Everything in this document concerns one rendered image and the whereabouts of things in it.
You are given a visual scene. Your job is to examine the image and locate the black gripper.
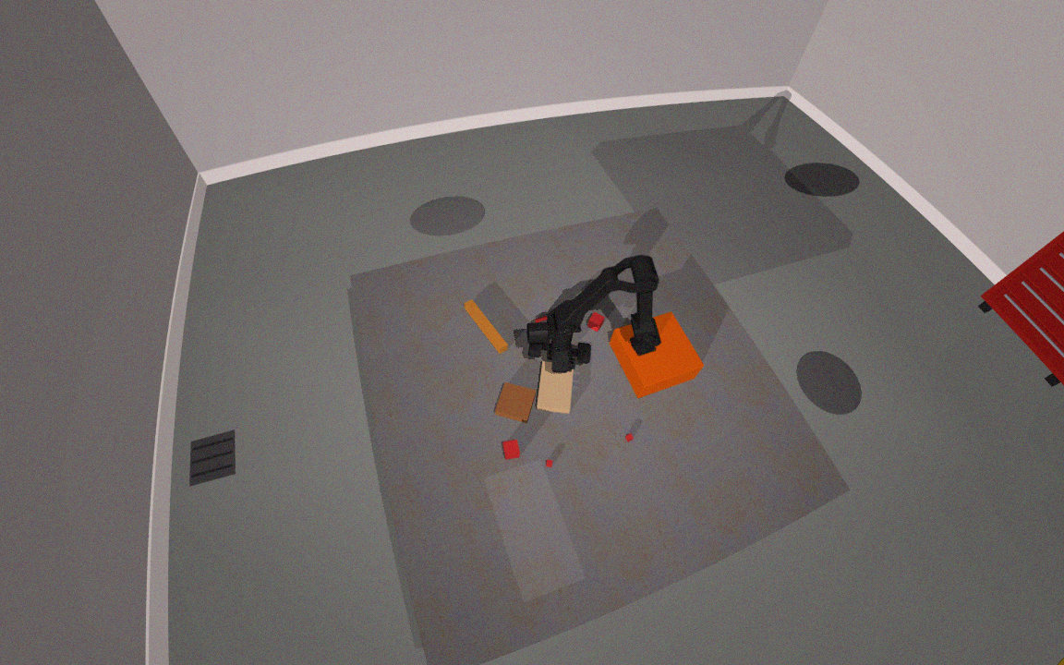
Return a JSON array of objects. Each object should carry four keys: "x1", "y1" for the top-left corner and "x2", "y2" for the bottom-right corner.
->
[{"x1": 528, "y1": 338, "x2": 591, "y2": 364}]

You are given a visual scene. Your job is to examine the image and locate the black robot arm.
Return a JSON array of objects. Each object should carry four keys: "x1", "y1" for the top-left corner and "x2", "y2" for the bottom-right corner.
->
[{"x1": 526, "y1": 255, "x2": 661, "y2": 373}]

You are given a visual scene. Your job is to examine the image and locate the orange rectangular bar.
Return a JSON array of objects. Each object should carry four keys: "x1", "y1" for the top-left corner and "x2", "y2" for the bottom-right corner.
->
[{"x1": 464, "y1": 299, "x2": 508, "y2": 354}]

